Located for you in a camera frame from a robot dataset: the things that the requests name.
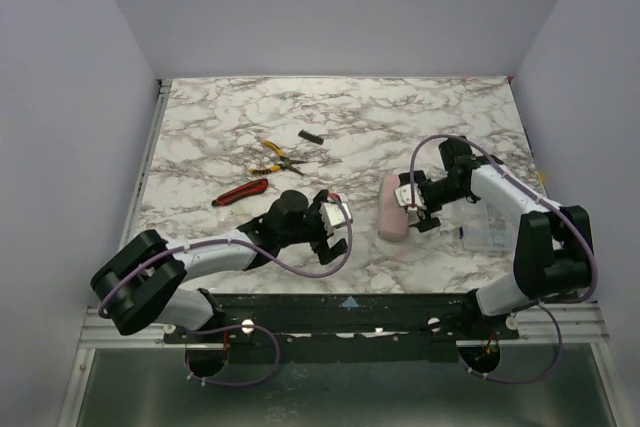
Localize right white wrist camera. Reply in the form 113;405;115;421
394;184;426;212

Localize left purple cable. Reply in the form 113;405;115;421
97;190;356;388

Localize clear plastic screw box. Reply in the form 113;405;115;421
451;199;516;254

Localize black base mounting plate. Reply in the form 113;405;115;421
102;291;586;364

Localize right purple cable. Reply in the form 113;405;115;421
407;134;601;384

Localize black bit holder strip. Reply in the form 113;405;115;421
298;130;324;145

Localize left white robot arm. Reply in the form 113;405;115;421
90;190;353;336

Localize red black utility knife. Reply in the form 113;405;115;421
211;178;269;207

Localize pink umbrella case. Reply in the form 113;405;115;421
378;174;409;243

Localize aluminium frame rail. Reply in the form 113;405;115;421
79;307;169;348

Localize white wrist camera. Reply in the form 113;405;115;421
394;184;426;212
319;202;353;236

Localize purple cable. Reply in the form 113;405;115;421
407;134;601;384
97;190;356;388

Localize yellow handled pliers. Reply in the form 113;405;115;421
249;140;306;176

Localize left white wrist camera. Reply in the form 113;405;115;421
319;202;353;236

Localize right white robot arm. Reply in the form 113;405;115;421
394;134;598;317

